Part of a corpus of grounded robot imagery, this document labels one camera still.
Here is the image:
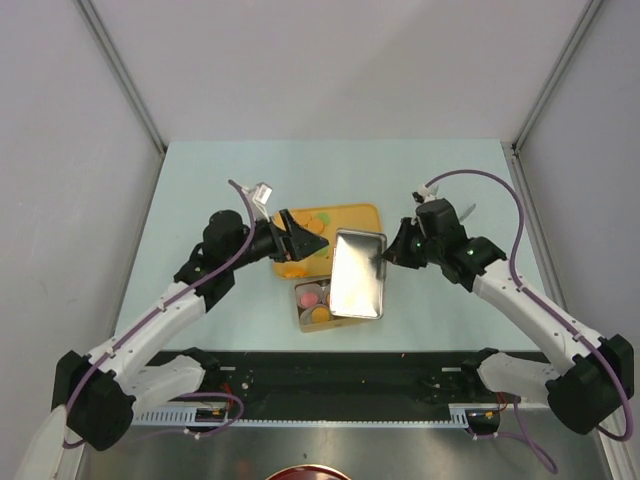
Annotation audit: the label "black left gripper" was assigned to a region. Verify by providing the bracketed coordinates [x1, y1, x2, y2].
[226, 209, 327, 271]

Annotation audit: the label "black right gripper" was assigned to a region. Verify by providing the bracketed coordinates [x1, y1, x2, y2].
[382, 217, 443, 269]

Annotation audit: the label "pink sandwich cookie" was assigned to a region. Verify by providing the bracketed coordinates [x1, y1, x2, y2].
[297, 292, 319, 309]

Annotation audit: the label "silver metal tongs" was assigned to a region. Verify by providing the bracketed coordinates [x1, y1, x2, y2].
[457, 203, 477, 222]

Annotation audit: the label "silver tin lid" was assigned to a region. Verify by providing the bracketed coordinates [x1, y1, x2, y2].
[329, 229, 387, 320]

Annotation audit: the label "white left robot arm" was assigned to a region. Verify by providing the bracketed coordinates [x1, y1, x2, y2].
[52, 210, 329, 451]

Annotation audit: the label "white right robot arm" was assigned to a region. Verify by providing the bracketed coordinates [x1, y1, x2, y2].
[294, 193, 634, 441]

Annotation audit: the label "green sandwich cookie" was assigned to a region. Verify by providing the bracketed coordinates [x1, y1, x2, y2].
[316, 212, 331, 225]
[314, 246, 331, 258]

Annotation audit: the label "orange fish shaped cookie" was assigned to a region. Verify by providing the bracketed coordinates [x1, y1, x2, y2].
[283, 267, 307, 279]

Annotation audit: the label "yellow plastic tray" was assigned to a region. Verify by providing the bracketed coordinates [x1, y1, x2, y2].
[273, 203, 382, 279]

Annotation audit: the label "white paper cupcake liner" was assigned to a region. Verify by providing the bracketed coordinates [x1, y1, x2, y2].
[300, 305, 317, 325]
[295, 282, 325, 308]

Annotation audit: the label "yellow cookie tin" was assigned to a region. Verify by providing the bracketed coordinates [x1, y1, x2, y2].
[293, 277, 373, 333]

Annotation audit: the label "red round object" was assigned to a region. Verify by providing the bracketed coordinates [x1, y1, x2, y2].
[267, 464, 350, 480]

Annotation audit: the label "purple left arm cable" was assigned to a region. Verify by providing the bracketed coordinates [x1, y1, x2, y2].
[62, 178, 261, 448]

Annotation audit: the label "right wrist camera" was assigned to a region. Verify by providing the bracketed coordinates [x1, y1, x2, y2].
[411, 184, 439, 205]

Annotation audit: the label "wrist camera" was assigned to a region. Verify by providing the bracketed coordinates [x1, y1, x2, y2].
[240, 182, 273, 221]
[411, 184, 439, 205]

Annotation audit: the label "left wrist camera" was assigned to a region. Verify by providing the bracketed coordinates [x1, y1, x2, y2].
[240, 182, 273, 221]

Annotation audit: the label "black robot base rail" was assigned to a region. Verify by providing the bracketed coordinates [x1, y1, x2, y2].
[184, 347, 513, 420]

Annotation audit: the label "white cable duct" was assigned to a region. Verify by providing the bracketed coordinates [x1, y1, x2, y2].
[132, 404, 501, 431]

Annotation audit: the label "aluminium frame post left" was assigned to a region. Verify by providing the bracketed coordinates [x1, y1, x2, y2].
[72, 0, 168, 158]

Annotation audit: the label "aluminium frame post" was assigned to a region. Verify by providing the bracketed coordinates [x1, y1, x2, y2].
[509, 0, 609, 155]
[72, 0, 168, 158]

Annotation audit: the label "aluminium frame post right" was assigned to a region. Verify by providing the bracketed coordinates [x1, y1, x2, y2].
[509, 0, 609, 155]

